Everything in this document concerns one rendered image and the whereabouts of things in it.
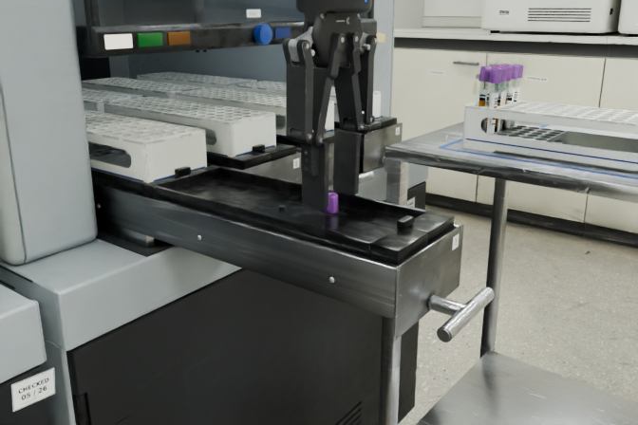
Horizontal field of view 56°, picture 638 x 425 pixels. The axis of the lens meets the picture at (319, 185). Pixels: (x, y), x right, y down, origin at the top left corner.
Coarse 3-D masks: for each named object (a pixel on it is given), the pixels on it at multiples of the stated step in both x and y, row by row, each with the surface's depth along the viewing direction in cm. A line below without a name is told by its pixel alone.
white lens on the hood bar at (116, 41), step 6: (108, 36) 69; (114, 36) 70; (120, 36) 70; (126, 36) 71; (108, 42) 69; (114, 42) 70; (120, 42) 70; (126, 42) 71; (108, 48) 69; (114, 48) 70
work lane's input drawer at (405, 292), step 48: (96, 192) 76; (144, 192) 72; (192, 192) 73; (240, 192) 73; (288, 192) 73; (336, 192) 68; (192, 240) 67; (240, 240) 62; (288, 240) 58; (336, 240) 56; (384, 240) 54; (432, 240) 57; (336, 288) 56; (384, 288) 52; (432, 288) 58
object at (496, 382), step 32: (448, 128) 103; (576, 128) 103; (416, 160) 87; (448, 160) 84; (480, 160) 81; (512, 160) 81; (544, 160) 81; (576, 192) 74; (608, 192) 71; (384, 320) 98; (384, 352) 99; (480, 352) 137; (384, 384) 101; (480, 384) 123; (512, 384) 123; (544, 384) 123; (576, 384) 123; (384, 416) 102; (448, 416) 114; (480, 416) 114; (512, 416) 114; (544, 416) 114; (576, 416) 114; (608, 416) 114
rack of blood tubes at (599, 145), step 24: (480, 120) 86; (528, 120) 82; (552, 120) 80; (576, 120) 78; (600, 120) 76; (624, 120) 76; (480, 144) 87; (528, 144) 82; (552, 144) 80; (576, 144) 88; (600, 144) 86; (624, 144) 84; (624, 168) 75
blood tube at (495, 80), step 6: (492, 72) 84; (498, 72) 83; (492, 78) 84; (498, 78) 84; (492, 84) 84; (498, 84) 84; (492, 90) 84; (492, 96) 84; (492, 102) 85; (486, 120) 86; (492, 120) 86; (486, 126) 86; (492, 126) 86; (486, 132) 86; (492, 132) 86
